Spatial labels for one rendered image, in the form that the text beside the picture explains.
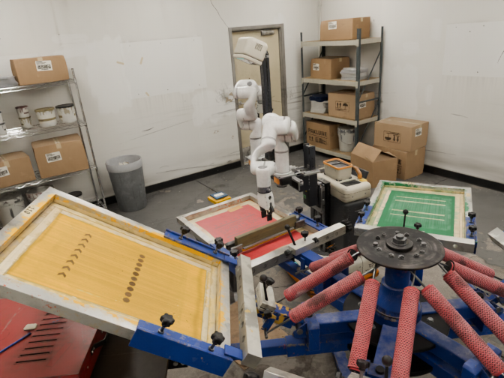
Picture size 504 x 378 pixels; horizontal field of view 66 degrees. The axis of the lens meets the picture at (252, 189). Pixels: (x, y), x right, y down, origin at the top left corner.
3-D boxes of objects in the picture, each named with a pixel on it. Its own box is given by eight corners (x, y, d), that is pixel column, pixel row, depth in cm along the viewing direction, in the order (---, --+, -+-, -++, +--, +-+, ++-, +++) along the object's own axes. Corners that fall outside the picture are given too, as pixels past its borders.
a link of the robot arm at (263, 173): (259, 159, 214) (277, 159, 212) (261, 177, 218) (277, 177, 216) (253, 169, 201) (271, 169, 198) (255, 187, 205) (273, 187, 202)
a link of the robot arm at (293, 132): (261, 105, 233) (292, 104, 228) (271, 131, 268) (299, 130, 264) (259, 127, 229) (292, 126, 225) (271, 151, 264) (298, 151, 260)
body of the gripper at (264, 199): (275, 189, 206) (277, 208, 210) (264, 184, 214) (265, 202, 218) (264, 193, 202) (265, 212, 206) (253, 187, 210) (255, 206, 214)
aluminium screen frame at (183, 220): (177, 222, 253) (175, 217, 252) (251, 196, 282) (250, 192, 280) (241, 276, 191) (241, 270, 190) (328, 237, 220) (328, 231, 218)
